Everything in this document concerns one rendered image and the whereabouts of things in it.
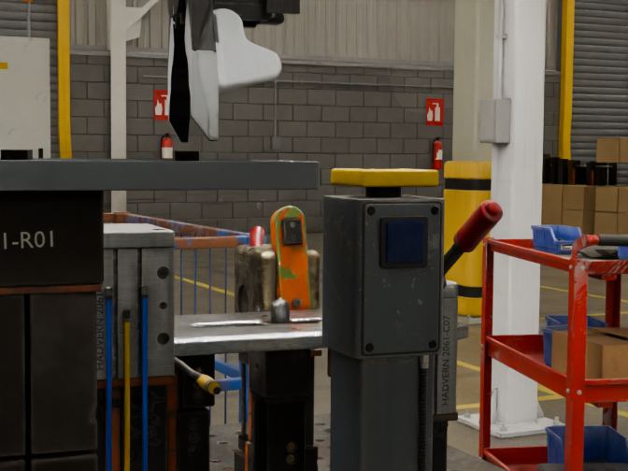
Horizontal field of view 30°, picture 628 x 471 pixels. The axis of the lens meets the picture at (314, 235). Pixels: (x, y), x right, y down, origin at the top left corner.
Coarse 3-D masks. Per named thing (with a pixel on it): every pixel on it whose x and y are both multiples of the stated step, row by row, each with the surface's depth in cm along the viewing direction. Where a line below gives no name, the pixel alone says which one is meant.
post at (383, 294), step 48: (336, 240) 84; (384, 240) 81; (432, 240) 83; (336, 288) 84; (384, 288) 82; (432, 288) 83; (336, 336) 84; (384, 336) 82; (432, 336) 83; (336, 384) 86; (384, 384) 83; (432, 384) 84; (336, 432) 86; (384, 432) 83; (432, 432) 84
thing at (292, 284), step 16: (288, 208) 132; (272, 224) 133; (288, 224) 132; (304, 224) 133; (272, 240) 133; (288, 240) 131; (304, 240) 133; (288, 256) 132; (304, 256) 132; (288, 272) 131; (304, 272) 132; (288, 288) 131; (304, 288) 132; (304, 304) 132
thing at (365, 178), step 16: (336, 176) 85; (352, 176) 82; (368, 176) 81; (384, 176) 81; (400, 176) 82; (416, 176) 82; (432, 176) 83; (368, 192) 84; (384, 192) 83; (400, 192) 84
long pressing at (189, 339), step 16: (176, 320) 119; (192, 320) 119; (208, 320) 119; (224, 320) 119; (240, 320) 119; (256, 320) 119; (304, 320) 121; (320, 320) 122; (176, 336) 106; (192, 336) 106; (208, 336) 106; (224, 336) 107; (240, 336) 107; (256, 336) 108; (272, 336) 108; (288, 336) 109; (304, 336) 109; (320, 336) 110; (464, 336) 116; (176, 352) 105; (192, 352) 105; (208, 352) 106; (224, 352) 107; (240, 352) 107
